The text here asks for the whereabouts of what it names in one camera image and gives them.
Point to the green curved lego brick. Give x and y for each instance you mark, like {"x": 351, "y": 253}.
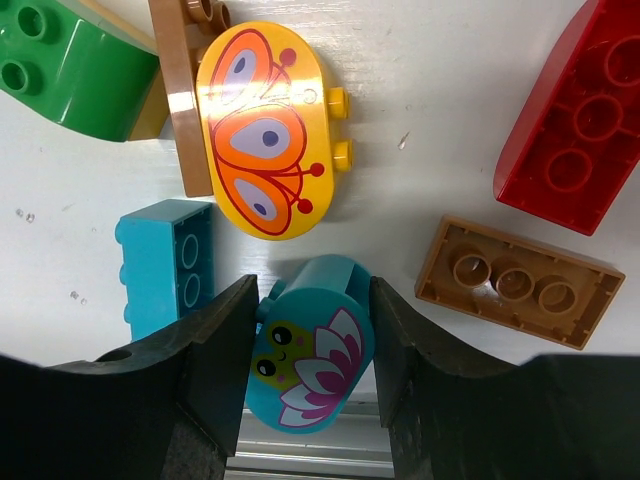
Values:
{"x": 57, "y": 61}

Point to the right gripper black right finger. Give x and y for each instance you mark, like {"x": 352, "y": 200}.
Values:
{"x": 455, "y": 412}

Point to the yellow butterfly lego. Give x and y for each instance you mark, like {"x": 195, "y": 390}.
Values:
{"x": 270, "y": 113}

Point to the tan lego plate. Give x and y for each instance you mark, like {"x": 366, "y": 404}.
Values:
{"x": 183, "y": 30}

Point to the teal frog flower lego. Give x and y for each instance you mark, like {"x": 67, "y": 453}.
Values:
{"x": 315, "y": 340}

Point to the light tan lego under green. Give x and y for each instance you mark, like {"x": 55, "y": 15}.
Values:
{"x": 155, "y": 110}

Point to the teal rectangular lego brick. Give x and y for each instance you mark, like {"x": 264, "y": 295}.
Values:
{"x": 168, "y": 263}

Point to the red lego brick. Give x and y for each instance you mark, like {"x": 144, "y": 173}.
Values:
{"x": 576, "y": 140}

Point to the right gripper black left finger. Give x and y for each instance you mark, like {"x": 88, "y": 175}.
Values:
{"x": 168, "y": 406}

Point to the tan lego brick underside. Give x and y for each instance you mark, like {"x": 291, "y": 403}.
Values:
{"x": 516, "y": 283}

